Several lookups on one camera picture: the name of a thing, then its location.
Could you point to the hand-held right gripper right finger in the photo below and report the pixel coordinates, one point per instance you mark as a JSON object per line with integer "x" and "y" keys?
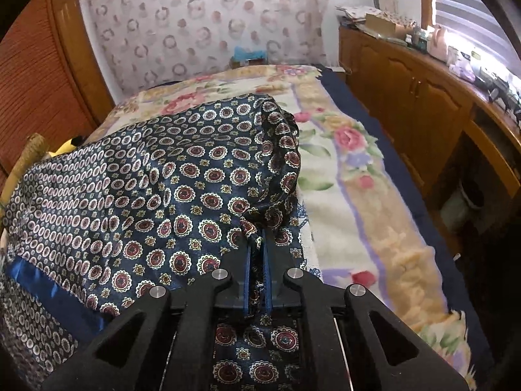
{"x": 267, "y": 277}

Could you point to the small cardboard box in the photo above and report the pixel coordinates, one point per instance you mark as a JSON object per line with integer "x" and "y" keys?
{"x": 244, "y": 64}

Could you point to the blue floral white sheet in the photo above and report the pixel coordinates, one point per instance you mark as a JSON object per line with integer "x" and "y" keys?
{"x": 303, "y": 228}

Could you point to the wooden louvered wardrobe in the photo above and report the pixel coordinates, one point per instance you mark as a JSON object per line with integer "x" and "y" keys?
{"x": 32, "y": 89}

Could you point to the dark blue patterned satin top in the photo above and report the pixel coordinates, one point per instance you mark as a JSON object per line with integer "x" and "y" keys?
{"x": 163, "y": 211}

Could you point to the white waste bin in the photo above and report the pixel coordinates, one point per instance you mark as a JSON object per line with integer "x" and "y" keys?
{"x": 462, "y": 207}

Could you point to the striped window blind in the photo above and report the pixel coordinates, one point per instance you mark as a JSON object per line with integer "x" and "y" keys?
{"x": 460, "y": 0}

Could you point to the pink floral blanket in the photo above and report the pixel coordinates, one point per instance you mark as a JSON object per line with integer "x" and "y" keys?
{"x": 366, "y": 195}

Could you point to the circle patterned wall cloth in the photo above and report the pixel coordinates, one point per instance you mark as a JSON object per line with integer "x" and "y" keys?
{"x": 203, "y": 28}

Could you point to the teal cloth bundle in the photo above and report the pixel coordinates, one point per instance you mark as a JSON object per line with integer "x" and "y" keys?
{"x": 248, "y": 53}

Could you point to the navy bed sheet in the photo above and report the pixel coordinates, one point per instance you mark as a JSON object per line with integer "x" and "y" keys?
{"x": 407, "y": 171}

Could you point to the open cardboard box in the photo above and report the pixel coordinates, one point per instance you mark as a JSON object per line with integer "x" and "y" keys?
{"x": 386, "y": 26}

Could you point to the wooden side cabinet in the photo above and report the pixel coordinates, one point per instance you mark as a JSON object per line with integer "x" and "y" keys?
{"x": 407, "y": 89}

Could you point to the pink kettle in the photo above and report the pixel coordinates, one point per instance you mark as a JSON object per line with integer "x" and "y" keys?
{"x": 439, "y": 40}

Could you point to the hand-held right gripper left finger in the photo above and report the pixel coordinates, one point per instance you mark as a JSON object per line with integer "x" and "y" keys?
{"x": 247, "y": 277}

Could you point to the crumpled white plastic bag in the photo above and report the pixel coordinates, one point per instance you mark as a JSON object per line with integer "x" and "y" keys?
{"x": 462, "y": 67}

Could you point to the folded patterned cloth stack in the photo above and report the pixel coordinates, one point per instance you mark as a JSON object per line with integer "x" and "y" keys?
{"x": 356, "y": 13}

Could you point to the yellow plush toy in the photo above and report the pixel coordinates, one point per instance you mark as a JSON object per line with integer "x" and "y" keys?
{"x": 65, "y": 146}

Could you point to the woven straw pillow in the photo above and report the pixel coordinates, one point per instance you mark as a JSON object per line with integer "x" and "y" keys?
{"x": 32, "y": 150}

